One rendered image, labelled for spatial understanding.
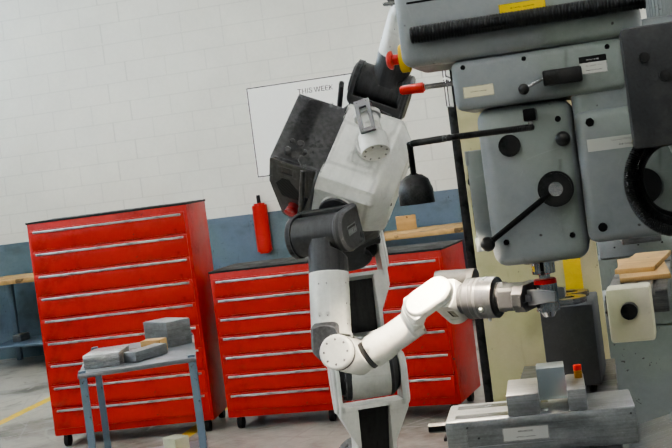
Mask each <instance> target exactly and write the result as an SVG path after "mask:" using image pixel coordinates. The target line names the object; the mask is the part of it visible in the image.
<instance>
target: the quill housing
mask: <svg viewBox="0 0 672 448"><path fill-rule="evenodd" d="M528 108H535V109H537V115H538V120H537V121H533V124H534V126H535V128H534V130H532V131H523V132H515V133H508V134H501V135H494V136H493V135H492V136H487V137H486V136H485V137H479V139H480V147H481V155H482V163H483V171H484V178H485V186H486V194H487V202H488V210H489V218H490V226H491V233H492V236H494V235H495V234H496V233H497V232H499V231H500V230H501V229H502V228H503V227H505V226H506V225H507V224H508V223H510V222H511V221H512V220H513V219H514V218H516V217H517V216H518V215H519V214H521V213H522V212H523V211H524V210H526V209H527V208H528V207H529V206H530V205H532V204H533V203H534V202H535V201H537V200H538V199H539V198H540V197H539V194H538V183H539V181H540V179H541V178H542V177H543V176H544V175H545V174H546V173H548V172H551V171H562V172H564V173H566V174H567V175H569V176H570V178H571V179H572V181H573V183H574V193H573V196H572V198H571V200H570V201H569V202H568V203H566V204H565V205H563V206H559V207H553V206H549V205H547V204H545V203H543V204H541V205H540V206H539V207H538V208H537V209H535V210H534V211H533V212H532V213H530V214H529V215H528V216H527V217H525V218H524V219H523V220H522V221H521V222H519V223H518V224H517V225H516V226H514V227H513V228H512V229H511V230H509V231H508V232H507V233H506V234H505V235H503V236H502V237H501V238H500V239H498V240H497V241H496V242H495V248H494V255H495V258H496V259H497V261H498V262H499V263H501V264H502V265H505V266H512V265H521V264H531V263H540V262H549V261H558V260H567V259H577V258H581V257H582V256H584V255H585V254H586V253H587V252H588V249H589V245H590V237H589V235H588V230H587V222H586V214H585V206H584V198H583V190H582V182H581V174H580V166H579V158H578V150H577V142H576V134H575V126H574V117H573V109H572V106H571V105H570V104H569V103H568V102H567V101H566V100H563V99H553V100H545V101H538V102H531V103H524V104H516V105H509V106H502V107H495V108H489V109H485V110H484V111H482V112H481V114H480V115H479V117H478V130H479V131H480V130H485V129H486V130H487V129H488V130H489V129H494V128H495V129H496V128H501V127H502V128H503V127H504V128H505V127H510V126H511V127H512V126H517V125H518V126H519V125H520V126H521V125H526V124H527V125H528V122H525V121H524V120H523V112H522V110H523V109H528ZM560 131H565V132H567V133H568V134H569V135H570V138H571V140H570V143H569V144H568V145H567V146H559V145H558V144H557V143H556V142H555V136H556V134H557V133H558V132H560Z"/></svg>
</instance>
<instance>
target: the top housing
mask: <svg viewBox="0 0 672 448"><path fill-rule="evenodd" d="M574 1H575V2H577V1H579V2H580V1H581V0H395V8H396V16H397V24H398V31H399V39H400V47H401V55H402V60H403V62H404V64H405V65H406V66H408V67H411V68H413V69H416V70H419V71H422V72H425V73H432V72H438V71H445V70H451V68H452V65H453V64H454V63H455V62H457V61H463V60H470V59H477V58H484V57H490V56H497V55H504V54H511V53H518V52H524V51H531V50H538V49H545V48H552V47H558V46H565V45H571V44H576V43H583V42H590V41H596V40H603V39H610V38H617V37H619V35H620V31H621V30H622V29H624V28H631V27H637V26H642V21H641V13H640V9H639V10H637V9H636V10H632V11H631V10H629V12H628V11H626V12H624V11H623V12H619V13H618V12H617V13H616V14H615V13H613V14H611V13H610V14H606V15H605V14H604V15H600V16H599V15H598V16H594V17H587V18H586V17H584V18H581V19H580V18H578V19H576V18H575V19H574V20H573V19H572V20H568V21H567V20H565V21H563V20H562V21H559V22H557V21H556V22H555V23H554V22H552V23H551V22H550V23H549V24H548V23H546V24H544V23H543V24H540V25H538V24H537V25H533V26H532V25H531V26H527V27H526V26H524V27H521V28H520V27H518V28H516V27H515V29H513V28H512V29H510V28H509V29H508V30H507V29H506V30H502V31H501V30H499V31H496V32H495V31H493V32H491V31H490V33H489V32H487V33H485V32H484V33H481V34H479V33H478V34H474V35H473V34H472V35H468V36H467V35H466V36H462V37H456V38H455V37H453V38H450V39H449V38H447V39H444V40H443V39H441V40H440V39H438V41H437V40H435V41H434V40H432V41H429V42H428V41H426V42H423V43H422V42H420V43H417V44H416V43H414V44H412V43H411V40H410V34H409V28H410V27H414V26H415V27H416V26H420V25H421V26H422V25H426V24H427V25H428V24H432V23H433V24H434V23H436V24H437V23H438V22H439V23H441V22H442V23H443V22H444V21H445V22H447V21H448V22H449V21H450V20H451V21H453V20H454V21H455V20H456V19H457V20H459V19H460V20H462V19H465V18H466V19H468V18H471V17H472V18H474V17H476V18H477V17H480V16H482V17H483V16H484V15H485V16H486V15H488V16H489V15H490V14H491V15H493V14H496V13H497V14H499V13H502V12H503V13H505V12H507V13H508V12H511V11H513V12H514V11H518V10H519V11H520V10H524V9H525V10H526V9H527V8H528V9H530V8H531V9H533V8H536V7H538V8H539V7H543V6H544V7H545V6H549V5H550V6H552V5H555V4H556V5H558V4H560V5H561V4H562V3H563V4H564V3H568V2H569V3H571V2H574ZM582 1H584V0H582Z"/></svg>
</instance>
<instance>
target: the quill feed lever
mask: <svg viewBox="0 0 672 448"><path fill-rule="evenodd" d="M573 193H574V183H573V181H572V179H571V178H570V176H569V175H567V174H566V173H564V172H562V171H551V172H548V173H546V174H545V175H544V176H543V177H542V178H541V179H540V181H539V183H538V194H539V197H540V198H539V199H538V200H537V201H535V202H534V203H533V204H532V205H530V206H529V207H528V208H527V209H526V210H524V211H523V212H522V213H521V214H519V215H518V216H517V217H516V218H514V219H513V220H512V221H511V222H510V223H508V224H507V225H506V226H505V227H503V228H502V229H501V230H500V231H499V232H497V233H496V234H495V235H494V236H492V237H484V238H483V239H482V240H481V242H480V246H481V249H482V250H484V251H486V252H490V251H492V250H493V249H494V248H495V242H496V241H497V240H498V239H500V238H501V237H502V236H503V235H505V234H506V233H507V232H508V231H509V230H511V229H512V228H513V227H514V226H516V225H517V224H518V223H519V222H521V221H522V220H523V219H524V218H525V217H527V216H528V215H529V214H530V213H532V212H533V211H534V210H535V209H537V208H538V207H539V206H540V205H541V204H543V203H545V204H547V205H549V206H553V207H559V206H563V205H565V204H566V203H568V202H569V201H570V200H571V198H572V196H573Z"/></svg>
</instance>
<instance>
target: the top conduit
mask: <svg viewBox="0 0 672 448"><path fill-rule="evenodd" d="M643 8H644V9H645V8H646V0H584V1H582V0H581V1H580V2H579V1H577V2H575V1H574V2H571V3H569V2H568V3H564V4H563V3H562V4H561V5H560V4H558V5H556V4H555V5H552V6H550V5H549V6H545V7H544V6H543V7H539V8H538V7H536V8H533V9H531V8H530V9H528V8H527V9H526V10H525V9H524V10H520V11H519V10H518V11H514V12H513V11H511V12H508V13H507V12H505V13H503V12H502V13H499V14H497V13H496V14H493V15H491V14H490V15H489V16H488V15H486V16H485V15H484V16H483V17H482V16H480V17H477V18H476V17H474V18H472V17H471V18H468V19H466V18H465V19H462V20H460V19H459V20H457V19H456V20H455V21H454V20H453V21H451V20H450V21H449V22H448V21H447V22H445V21H444V22H443V23H442V22H441V23H439V22H438V23H437V24H436V23H434V24H433V23H432V24H428V25H427V24H426V25H422V26H421V25H420V26H416V27H415V26H414V27H410V28H409V34H410V40H411V43H412V44H414V43H416V44H417V43H420V42H422V43H423V42H426V41H428V42H429V41H432V40H434V41H435V40H437V41H438V39H440V40H441V39H443V40H444V39H447V38H449V39H450V38H453V37H455V38H456V37H462V36H466V35H467V36H468V35H472V34H473V35H474V34H478V33H479V34H481V33H484V32H485V33H487V32H489V33H490V31H491V32H493V31H495V32H496V31H499V30H501V31H502V30H506V29H507V30H508V29H509V28H510V29H512V28H513V29H515V27H516V28H518V27H520V28H521V27H524V26H526V27H527V26H531V25H532V26H533V25H537V24H538V25H540V24H543V23H544V24H546V23H548V24H549V23H550V22H551V23H552V22H554V23H555V22H556V21H557V22H559V21H562V20H563V21H565V20H567V21H568V20H572V19H573V20H574V19H575V18H576V19H578V18H580V19H581V18H584V17H586V18H587V17H594V16H598V15H599V16H600V15H604V14H605V15H606V14H610V13H611V14H613V13H615V14H616V13H617V12H618V13H619V12H623V11H624V12H626V11H628V12H629V10H631V11H632V10H636V9H637V10H639V9H641V10H642V9H643Z"/></svg>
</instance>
